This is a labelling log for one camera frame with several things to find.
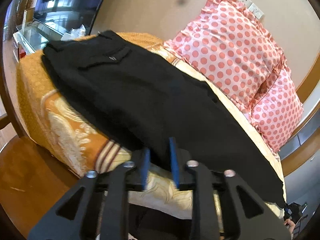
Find left polka dot pillow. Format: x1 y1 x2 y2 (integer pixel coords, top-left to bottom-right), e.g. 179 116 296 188
164 0 284 112

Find person's right hand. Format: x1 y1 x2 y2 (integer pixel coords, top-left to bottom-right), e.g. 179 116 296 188
284 219 296 233

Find black television screen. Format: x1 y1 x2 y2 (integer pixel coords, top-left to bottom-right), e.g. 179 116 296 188
33 0 103 35

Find right polka dot pillow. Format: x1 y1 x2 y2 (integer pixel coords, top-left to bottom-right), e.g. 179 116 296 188
248 56 303 155

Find yellow patterned bed cover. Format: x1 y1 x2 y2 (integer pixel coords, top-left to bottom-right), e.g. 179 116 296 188
16 33 287 219

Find wooden door frame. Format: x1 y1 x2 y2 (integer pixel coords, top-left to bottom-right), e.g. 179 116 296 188
281 55 319 177

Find black pants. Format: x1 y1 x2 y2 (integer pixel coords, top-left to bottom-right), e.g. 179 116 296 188
42 30 285 208

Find glass tv stand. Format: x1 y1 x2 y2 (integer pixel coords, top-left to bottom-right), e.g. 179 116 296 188
12 20 62 62

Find polka dot pillow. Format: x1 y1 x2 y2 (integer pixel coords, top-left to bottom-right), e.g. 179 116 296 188
248 56 303 155
164 0 284 112

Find white wall socket plate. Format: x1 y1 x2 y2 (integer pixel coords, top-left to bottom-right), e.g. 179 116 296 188
238 0 264 20

